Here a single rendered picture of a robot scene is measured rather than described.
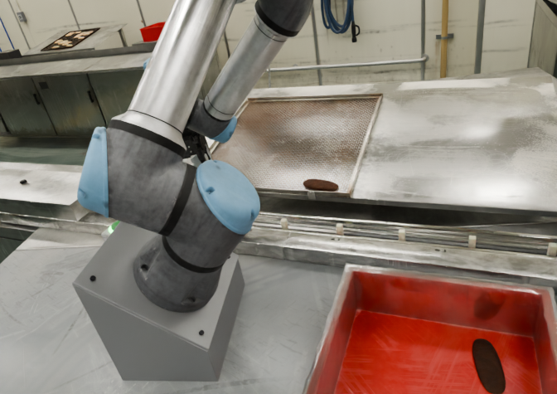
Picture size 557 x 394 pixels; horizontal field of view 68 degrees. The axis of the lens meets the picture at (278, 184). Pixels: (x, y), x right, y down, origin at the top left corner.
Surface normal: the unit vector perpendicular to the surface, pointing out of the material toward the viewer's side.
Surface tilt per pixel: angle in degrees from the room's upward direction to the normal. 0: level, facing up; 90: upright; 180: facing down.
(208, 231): 94
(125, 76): 90
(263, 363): 0
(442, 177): 10
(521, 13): 90
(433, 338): 0
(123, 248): 40
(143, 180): 66
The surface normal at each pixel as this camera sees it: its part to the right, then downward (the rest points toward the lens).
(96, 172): 0.33, 0.05
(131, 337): -0.12, 0.50
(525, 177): -0.22, -0.76
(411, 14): -0.37, 0.50
